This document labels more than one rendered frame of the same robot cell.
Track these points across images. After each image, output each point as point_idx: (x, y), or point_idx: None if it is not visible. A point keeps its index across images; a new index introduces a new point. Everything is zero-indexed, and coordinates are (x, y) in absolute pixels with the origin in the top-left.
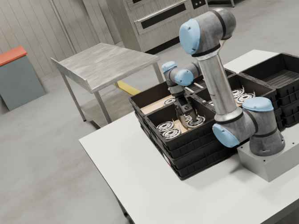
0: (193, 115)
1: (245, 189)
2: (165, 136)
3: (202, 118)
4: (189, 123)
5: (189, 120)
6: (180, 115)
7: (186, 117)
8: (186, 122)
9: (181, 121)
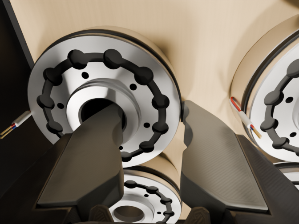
0: (89, 146)
1: None
2: None
3: (49, 119)
4: (154, 122)
5: (137, 162)
6: (257, 219)
7: (144, 200)
8: (159, 168)
9: (236, 143)
